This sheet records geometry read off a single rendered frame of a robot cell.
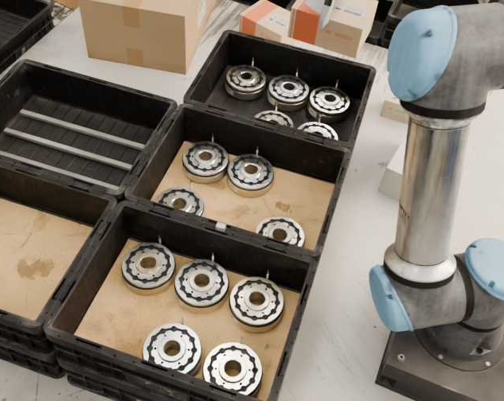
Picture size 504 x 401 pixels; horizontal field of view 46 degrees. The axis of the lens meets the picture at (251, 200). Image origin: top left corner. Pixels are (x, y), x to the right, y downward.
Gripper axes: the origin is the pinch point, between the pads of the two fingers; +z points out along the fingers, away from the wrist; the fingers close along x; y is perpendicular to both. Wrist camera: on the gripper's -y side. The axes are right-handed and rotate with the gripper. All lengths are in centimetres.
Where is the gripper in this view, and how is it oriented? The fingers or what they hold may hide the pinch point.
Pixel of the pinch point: (334, 13)
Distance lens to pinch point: 136.1
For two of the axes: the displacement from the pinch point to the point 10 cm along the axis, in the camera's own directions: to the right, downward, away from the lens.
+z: -0.6, 6.3, 7.8
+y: -9.2, -3.5, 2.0
